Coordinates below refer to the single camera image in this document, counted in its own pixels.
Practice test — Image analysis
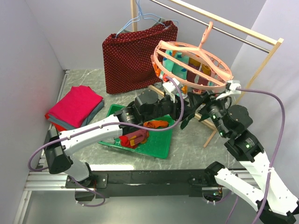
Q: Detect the maroon purple hanging sock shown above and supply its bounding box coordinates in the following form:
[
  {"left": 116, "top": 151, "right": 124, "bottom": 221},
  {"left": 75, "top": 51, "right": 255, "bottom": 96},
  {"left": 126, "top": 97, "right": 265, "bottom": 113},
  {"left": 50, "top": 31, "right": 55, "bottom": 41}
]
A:
[{"left": 187, "top": 58, "right": 211, "bottom": 85}]

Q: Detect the metal hanging rod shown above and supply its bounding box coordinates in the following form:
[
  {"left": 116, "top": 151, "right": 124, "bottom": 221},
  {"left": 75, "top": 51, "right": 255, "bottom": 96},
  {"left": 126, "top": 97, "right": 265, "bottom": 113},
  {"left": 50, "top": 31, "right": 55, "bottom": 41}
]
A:
[{"left": 149, "top": 0, "right": 271, "bottom": 53}]

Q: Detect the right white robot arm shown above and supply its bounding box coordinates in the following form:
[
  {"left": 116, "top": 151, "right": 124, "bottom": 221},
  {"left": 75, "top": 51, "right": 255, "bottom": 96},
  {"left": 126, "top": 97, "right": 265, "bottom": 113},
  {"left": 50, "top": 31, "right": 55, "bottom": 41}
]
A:
[{"left": 186, "top": 91, "right": 299, "bottom": 224}]

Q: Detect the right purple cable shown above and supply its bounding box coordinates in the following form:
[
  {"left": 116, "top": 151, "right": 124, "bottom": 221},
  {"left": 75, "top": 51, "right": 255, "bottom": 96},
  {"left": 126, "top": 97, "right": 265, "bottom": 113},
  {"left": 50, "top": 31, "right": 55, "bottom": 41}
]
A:
[{"left": 225, "top": 87, "right": 286, "bottom": 224}]

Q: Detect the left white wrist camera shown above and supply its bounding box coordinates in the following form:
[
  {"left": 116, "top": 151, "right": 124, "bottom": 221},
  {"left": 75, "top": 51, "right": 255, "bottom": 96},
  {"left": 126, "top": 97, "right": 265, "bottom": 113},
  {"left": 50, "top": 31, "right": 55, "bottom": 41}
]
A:
[{"left": 163, "top": 80, "right": 179, "bottom": 102}]

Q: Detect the wooden clothes rack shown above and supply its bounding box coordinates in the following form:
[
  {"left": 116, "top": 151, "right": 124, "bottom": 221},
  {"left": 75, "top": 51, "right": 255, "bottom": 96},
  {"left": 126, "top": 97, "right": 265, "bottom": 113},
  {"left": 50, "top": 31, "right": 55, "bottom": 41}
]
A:
[{"left": 130, "top": 0, "right": 285, "bottom": 148}]

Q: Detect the black base crossbar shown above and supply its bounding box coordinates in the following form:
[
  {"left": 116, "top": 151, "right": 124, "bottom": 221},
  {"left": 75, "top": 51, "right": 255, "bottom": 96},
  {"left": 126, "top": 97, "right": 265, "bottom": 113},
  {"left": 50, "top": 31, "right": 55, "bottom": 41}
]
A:
[{"left": 64, "top": 169, "right": 234, "bottom": 202}]

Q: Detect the green plastic tray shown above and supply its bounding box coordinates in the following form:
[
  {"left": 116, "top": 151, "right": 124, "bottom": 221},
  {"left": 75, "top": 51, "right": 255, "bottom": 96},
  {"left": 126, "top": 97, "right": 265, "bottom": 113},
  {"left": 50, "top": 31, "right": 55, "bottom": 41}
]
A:
[{"left": 97, "top": 104, "right": 175, "bottom": 160}]

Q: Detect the orange sock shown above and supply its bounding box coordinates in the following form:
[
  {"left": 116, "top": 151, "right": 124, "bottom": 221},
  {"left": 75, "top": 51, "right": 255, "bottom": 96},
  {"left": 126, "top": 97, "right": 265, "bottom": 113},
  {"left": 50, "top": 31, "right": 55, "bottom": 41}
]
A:
[{"left": 143, "top": 120, "right": 169, "bottom": 129}]

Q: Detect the red sock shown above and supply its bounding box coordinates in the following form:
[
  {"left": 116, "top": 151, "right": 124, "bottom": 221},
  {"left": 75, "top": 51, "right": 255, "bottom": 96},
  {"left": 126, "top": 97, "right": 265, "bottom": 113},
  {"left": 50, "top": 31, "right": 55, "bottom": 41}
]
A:
[{"left": 119, "top": 136, "right": 138, "bottom": 149}]

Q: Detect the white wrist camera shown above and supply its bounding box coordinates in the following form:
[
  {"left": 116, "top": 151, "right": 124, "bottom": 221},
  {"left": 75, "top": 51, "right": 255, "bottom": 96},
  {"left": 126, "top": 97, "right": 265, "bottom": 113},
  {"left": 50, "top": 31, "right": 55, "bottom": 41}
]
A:
[
  {"left": 163, "top": 80, "right": 179, "bottom": 102},
  {"left": 216, "top": 80, "right": 241, "bottom": 100}
]

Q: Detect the aluminium frame rail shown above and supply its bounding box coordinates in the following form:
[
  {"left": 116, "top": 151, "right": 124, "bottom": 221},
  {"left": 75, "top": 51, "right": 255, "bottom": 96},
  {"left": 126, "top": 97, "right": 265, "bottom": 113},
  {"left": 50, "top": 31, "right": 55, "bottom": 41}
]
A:
[{"left": 14, "top": 69, "right": 103, "bottom": 224}]

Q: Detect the folded pink cloth stack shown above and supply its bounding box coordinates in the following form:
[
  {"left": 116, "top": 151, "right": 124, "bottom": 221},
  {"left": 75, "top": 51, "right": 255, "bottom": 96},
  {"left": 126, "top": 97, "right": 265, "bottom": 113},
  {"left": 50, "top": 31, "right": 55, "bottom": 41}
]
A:
[{"left": 45, "top": 85, "right": 104, "bottom": 131}]

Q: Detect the maroon yellow striped sock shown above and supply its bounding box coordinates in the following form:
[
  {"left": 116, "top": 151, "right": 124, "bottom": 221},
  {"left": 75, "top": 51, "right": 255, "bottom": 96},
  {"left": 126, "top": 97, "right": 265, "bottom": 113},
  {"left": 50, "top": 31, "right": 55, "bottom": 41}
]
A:
[{"left": 126, "top": 129, "right": 149, "bottom": 147}]

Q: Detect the pink round clip hanger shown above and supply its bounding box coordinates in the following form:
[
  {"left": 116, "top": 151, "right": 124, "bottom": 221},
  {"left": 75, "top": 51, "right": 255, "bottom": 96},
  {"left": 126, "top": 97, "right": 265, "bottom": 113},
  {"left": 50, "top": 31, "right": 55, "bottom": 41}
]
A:
[{"left": 150, "top": 22, "right": 233, "bottom": 94}]

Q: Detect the teal patterned hanging sock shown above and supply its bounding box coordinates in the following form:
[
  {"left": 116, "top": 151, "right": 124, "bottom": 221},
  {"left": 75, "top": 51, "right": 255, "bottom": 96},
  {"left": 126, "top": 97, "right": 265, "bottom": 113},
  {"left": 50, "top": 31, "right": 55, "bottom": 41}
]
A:
[{"left": 162, "top": 52, "right": 189, "bottom": 80}]

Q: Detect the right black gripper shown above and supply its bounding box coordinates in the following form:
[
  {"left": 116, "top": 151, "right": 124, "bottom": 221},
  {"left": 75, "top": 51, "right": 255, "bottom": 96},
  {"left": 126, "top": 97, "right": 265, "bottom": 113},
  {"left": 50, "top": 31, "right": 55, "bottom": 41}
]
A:
[{"left": 187, "top": 89, "right": 229, "bottom": 137}]

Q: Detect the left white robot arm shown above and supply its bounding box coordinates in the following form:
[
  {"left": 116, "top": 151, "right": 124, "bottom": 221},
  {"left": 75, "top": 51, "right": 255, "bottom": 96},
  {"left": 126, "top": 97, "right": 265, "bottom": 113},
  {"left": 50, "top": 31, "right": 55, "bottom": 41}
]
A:
[{"left": 44, "top": 90, "right": 185, "bottom": 188}]

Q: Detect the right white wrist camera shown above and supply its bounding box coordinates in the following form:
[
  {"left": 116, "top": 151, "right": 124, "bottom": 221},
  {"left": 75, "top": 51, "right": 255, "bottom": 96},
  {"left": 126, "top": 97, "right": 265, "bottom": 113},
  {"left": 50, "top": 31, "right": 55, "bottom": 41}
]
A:
[{"left": 216, "top": 80, "right": 241, "bottom": 100}]

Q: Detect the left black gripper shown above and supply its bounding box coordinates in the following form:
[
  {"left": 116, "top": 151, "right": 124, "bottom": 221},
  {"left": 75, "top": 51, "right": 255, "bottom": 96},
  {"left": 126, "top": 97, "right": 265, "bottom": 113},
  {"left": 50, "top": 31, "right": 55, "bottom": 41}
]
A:
[{"left": 143, "top": 92, "right": 196, "bottom": 123}]

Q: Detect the blue wire hanger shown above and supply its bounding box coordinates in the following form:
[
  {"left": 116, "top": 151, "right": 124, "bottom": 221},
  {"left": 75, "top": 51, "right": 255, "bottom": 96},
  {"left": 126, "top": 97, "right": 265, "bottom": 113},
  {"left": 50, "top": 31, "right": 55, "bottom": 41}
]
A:
[{"left": 115, "top": 0, "right": 168, "bottom": 37}]

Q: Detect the dark red dotted garment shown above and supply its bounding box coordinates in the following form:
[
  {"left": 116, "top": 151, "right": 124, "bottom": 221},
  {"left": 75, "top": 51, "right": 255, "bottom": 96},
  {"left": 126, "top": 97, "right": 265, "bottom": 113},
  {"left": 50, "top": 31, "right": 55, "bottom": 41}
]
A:
[{"left": 102, "top": 21, "right": 178, "bottom": 94}]

